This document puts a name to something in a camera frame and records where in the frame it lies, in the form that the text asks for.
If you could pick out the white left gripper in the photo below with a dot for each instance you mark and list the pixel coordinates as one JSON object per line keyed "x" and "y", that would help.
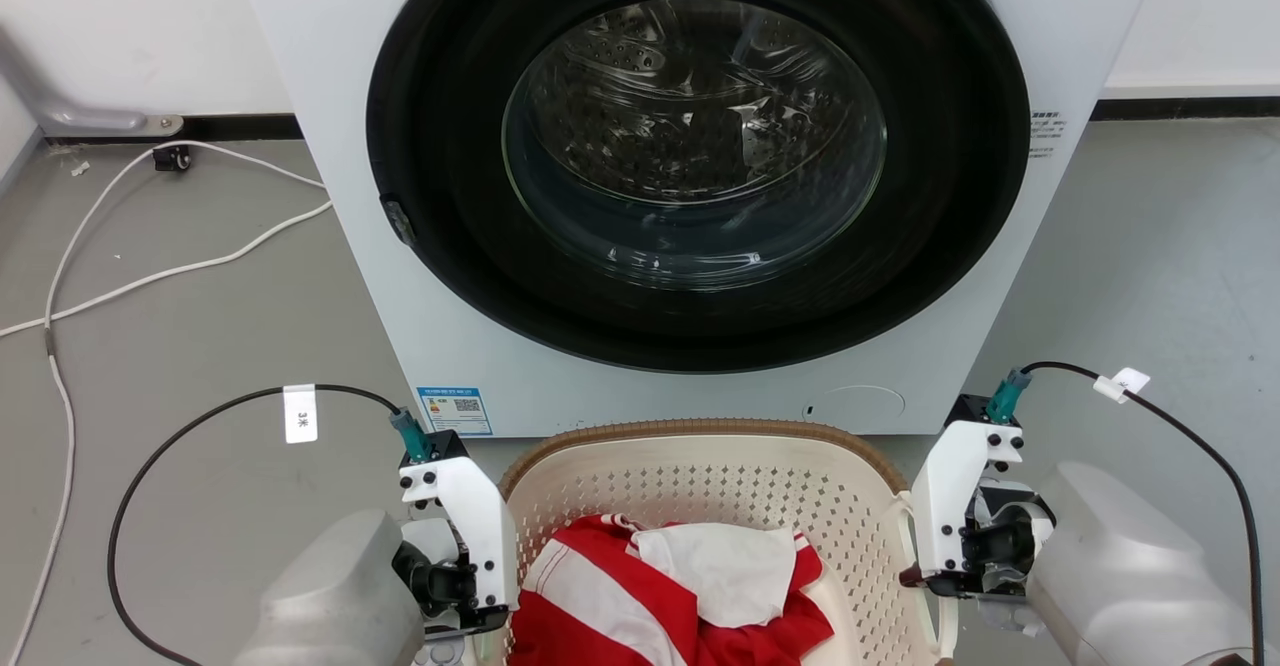
{"x": 478, "y": 526}

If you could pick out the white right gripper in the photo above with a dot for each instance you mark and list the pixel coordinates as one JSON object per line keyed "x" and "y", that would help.
{"x": 945, "y": 506}

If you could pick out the beige perforated laundry basket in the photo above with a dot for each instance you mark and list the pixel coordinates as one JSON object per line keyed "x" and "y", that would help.
{"x": 700, "y": 481}

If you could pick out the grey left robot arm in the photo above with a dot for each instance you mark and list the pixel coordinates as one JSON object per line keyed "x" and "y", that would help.
{"x": 330, "y": 596}

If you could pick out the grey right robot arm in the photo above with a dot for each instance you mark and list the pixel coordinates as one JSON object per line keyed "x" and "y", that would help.
{"x": 1120, "y": 566}

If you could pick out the blue energy label sticker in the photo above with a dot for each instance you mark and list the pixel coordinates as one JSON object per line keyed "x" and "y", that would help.
{"x": 455, "y": 411}

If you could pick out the red white striped garment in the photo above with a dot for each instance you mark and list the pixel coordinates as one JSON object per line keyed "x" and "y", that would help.
{"x": 590, "y": 601}

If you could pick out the round washer filter cover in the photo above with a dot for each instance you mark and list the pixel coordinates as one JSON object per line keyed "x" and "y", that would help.
{"x": 855, "y": 404}

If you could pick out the white cloth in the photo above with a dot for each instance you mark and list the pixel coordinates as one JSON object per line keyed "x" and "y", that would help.
{"x": 720, "y": 566}

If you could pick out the black round washer door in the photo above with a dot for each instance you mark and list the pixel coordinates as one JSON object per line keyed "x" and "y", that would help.
{"x": 450, "y": 256}

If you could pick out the steel washer drum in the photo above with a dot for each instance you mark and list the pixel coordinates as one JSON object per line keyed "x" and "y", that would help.
{"x": 690, "y": 126}

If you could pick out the white text sticker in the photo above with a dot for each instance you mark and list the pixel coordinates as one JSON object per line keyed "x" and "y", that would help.
{"x": 1046, "y": 134}

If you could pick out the white front-load washing machine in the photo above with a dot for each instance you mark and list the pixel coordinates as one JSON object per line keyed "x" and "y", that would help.
{"x": 300, "y": 66}

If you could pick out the small white tape scrap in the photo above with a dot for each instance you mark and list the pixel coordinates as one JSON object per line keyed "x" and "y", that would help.
{"x": 79, "y": 168}

